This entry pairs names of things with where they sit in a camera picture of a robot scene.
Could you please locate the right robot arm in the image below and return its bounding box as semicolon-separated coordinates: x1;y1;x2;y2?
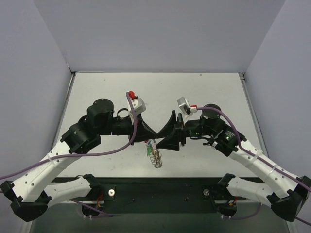
156;104;311;222

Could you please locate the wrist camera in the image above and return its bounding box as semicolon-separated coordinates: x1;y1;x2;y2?
177;97;197;123
129;91;146;116

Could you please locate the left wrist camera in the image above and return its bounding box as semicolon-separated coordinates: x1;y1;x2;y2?
129;91;146;116

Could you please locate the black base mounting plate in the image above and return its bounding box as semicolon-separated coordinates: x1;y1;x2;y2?
97;178;237;215

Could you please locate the metal keyring disc with rings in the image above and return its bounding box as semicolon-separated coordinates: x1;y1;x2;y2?
145;139;162;168

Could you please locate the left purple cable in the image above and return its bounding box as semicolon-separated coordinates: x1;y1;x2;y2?
0;92;137;180

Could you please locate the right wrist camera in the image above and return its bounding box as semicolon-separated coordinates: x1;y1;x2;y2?
177;97;197;123

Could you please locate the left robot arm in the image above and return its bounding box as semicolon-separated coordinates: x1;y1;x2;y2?
0;97;156;222

